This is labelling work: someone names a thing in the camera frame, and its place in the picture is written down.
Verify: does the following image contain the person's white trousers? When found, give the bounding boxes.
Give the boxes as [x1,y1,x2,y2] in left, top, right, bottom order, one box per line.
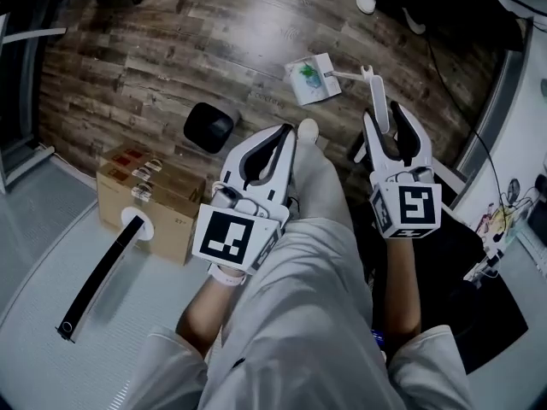
[284,138,356,232]

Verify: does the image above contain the black waste bin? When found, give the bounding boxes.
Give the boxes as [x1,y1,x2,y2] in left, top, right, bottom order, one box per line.
[183,102,235,155]

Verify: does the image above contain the person's right forearm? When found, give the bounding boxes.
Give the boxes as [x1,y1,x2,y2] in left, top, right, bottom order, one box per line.
[384,237,422,349]

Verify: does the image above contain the round white monitor base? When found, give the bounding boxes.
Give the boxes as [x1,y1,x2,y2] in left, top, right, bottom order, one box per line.
[121,206,155,242]

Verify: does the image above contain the tangle of cables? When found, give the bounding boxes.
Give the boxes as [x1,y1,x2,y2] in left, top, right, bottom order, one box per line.
[465,175,547,281]

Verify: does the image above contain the cardboard box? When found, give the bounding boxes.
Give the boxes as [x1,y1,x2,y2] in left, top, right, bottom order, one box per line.
[96,143,206,267]

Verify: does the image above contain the white dustpan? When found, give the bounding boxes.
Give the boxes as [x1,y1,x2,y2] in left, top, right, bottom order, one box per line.
[284,52,392,135]

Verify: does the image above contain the person's white left shoe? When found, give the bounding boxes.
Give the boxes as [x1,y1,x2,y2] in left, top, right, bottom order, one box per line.
[297,118,320,143]

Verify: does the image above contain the colourful paper scraps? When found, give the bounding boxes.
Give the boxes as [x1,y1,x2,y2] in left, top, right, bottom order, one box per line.
[292,60,321,91]

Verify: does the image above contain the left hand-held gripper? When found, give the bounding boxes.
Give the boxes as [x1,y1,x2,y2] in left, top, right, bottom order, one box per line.
[191,124,297,272]

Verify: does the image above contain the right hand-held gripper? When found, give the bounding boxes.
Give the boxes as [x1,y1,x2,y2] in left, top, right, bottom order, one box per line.
[362,102,443,240]

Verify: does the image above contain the person's white shirt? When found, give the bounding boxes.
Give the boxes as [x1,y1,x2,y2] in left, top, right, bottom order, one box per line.
[127,215,475,410]

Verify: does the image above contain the white wristband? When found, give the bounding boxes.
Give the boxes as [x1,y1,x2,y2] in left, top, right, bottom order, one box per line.
[208,262,247,288]

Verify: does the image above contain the person's left forearm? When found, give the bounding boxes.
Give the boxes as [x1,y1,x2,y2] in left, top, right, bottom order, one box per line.
[177,271,244,358]

